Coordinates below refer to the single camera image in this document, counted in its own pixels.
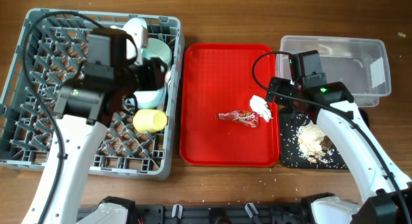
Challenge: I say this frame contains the green bowl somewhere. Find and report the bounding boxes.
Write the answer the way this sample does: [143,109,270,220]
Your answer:
[142,38,173,67]

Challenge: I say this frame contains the light blue bowl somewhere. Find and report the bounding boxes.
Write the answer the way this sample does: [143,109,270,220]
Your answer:
[134,88,167,109]

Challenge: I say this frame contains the light blue plate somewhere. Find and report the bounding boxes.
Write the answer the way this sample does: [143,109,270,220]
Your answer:
[110,18,147,59]

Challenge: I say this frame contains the yellow plastic cup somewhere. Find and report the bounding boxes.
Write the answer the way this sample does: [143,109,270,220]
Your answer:
[133,109,167,133]

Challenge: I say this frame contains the rice and food scraps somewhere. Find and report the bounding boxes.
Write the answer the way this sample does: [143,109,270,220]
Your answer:
[297,122,333,164]

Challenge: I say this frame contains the white plastic spoon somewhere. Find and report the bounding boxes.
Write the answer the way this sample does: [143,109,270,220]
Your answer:
[164,66,172,92]

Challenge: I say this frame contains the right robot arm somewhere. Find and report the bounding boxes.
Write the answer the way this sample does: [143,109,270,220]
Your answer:
[265,50,411,223]

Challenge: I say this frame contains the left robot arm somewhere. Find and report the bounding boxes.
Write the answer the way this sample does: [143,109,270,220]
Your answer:
[23,28,168,223]

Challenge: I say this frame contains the grey dishwasher rack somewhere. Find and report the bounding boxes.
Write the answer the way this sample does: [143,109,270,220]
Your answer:
[1,8,185,180]

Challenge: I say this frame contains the black waste tray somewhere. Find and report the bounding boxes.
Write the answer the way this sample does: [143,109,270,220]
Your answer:
[279,108,348,170]

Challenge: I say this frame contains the crumpled white tissue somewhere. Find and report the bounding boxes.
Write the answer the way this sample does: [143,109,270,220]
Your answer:
[249,95,272,122]

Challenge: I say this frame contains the red candy wrapper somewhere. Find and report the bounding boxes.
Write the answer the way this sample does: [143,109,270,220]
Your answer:
[216,110,259,128]

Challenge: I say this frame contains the clear plastic bin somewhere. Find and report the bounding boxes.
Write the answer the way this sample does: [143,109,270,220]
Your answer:
[280,35,391,107]

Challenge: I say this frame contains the red plastic tray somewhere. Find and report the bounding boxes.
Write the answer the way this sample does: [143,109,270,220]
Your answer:
[180,43,279,167]

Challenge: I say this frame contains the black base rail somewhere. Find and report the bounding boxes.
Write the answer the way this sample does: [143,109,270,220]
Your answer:
[135,203,314,224]

